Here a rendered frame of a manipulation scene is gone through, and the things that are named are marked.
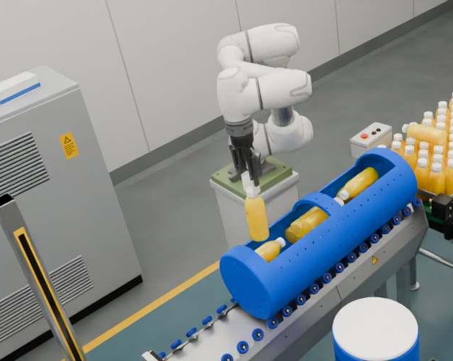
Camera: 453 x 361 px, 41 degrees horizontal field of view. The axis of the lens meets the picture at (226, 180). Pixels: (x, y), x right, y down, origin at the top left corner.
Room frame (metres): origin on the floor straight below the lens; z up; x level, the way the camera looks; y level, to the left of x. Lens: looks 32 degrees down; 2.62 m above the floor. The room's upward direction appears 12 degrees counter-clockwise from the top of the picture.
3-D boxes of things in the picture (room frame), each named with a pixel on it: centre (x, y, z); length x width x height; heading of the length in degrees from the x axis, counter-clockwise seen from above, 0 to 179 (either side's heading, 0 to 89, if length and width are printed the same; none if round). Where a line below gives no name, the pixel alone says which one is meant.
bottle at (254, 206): (1.73, -0.08, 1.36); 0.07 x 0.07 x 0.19
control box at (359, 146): (2.55, -0.74, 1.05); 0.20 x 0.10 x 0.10; 125
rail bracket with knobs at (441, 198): (2.06, -0.88, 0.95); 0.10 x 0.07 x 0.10; 35
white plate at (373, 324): (1.42, -0.38, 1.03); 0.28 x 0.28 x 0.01
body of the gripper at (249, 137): (1.73, -0.08, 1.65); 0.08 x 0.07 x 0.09; 35
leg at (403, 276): (2.10, -0.72, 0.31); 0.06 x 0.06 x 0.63; 35
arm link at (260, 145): (2.54, -0.14, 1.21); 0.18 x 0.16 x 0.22; 86
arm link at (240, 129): (1.73, -0.08, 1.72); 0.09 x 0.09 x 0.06
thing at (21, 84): (3.15, 1.01, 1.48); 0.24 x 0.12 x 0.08; 128
